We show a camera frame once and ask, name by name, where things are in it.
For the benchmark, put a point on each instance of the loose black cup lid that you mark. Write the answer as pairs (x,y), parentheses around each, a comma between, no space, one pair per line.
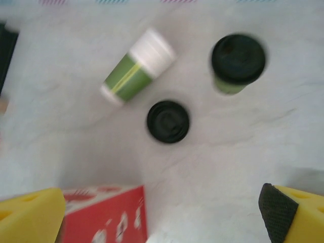
(168,122)

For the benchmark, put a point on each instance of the lidded green paper cup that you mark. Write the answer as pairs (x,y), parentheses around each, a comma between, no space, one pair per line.
(229,87)

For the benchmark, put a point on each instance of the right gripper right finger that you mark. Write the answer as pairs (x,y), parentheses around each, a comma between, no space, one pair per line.
(303,220)

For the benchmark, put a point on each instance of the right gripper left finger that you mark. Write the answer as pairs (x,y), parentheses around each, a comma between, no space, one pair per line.
(27,220)

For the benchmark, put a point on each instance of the red white paper gift bag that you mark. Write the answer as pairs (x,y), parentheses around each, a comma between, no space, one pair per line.
(106,217)

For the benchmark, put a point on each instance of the black grey checkered board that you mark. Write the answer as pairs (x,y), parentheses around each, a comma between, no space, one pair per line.
(6,55)

